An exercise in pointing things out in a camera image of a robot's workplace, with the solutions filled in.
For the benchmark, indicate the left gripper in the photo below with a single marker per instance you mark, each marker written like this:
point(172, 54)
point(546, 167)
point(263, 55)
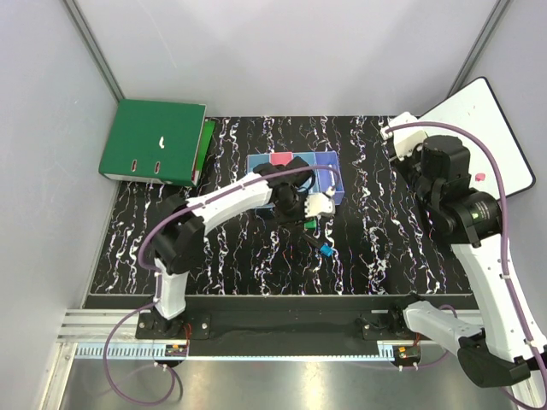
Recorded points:
point(299, 217)

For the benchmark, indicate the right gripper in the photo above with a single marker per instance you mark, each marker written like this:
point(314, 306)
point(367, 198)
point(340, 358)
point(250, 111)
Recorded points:
point(402, 162)

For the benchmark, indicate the green cap black highlighter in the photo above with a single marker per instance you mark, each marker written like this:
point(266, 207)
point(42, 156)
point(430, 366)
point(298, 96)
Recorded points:
point(310, 224)

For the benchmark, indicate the pink drawer box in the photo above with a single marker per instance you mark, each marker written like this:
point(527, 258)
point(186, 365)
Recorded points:
point(280, 158)

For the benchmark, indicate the white whiteboard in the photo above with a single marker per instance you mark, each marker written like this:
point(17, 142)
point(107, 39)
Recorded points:
point(475, 109)

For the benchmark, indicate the green ring binder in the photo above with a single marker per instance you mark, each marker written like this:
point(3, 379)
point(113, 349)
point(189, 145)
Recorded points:
point(154, 142)

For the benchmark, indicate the blue cap black highlighter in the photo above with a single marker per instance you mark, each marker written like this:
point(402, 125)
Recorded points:
point(323, 248)

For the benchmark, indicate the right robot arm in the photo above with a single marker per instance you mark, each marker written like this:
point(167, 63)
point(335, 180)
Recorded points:
point(508, 350)

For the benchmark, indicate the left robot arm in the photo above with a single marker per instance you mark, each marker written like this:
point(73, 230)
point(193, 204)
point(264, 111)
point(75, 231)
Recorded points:
point(174, 246)

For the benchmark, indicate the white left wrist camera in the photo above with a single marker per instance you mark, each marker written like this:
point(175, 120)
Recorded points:
point(320, 204)

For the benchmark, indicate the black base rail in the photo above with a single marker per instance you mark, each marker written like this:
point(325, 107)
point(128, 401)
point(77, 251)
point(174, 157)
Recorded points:
point(237, 327)

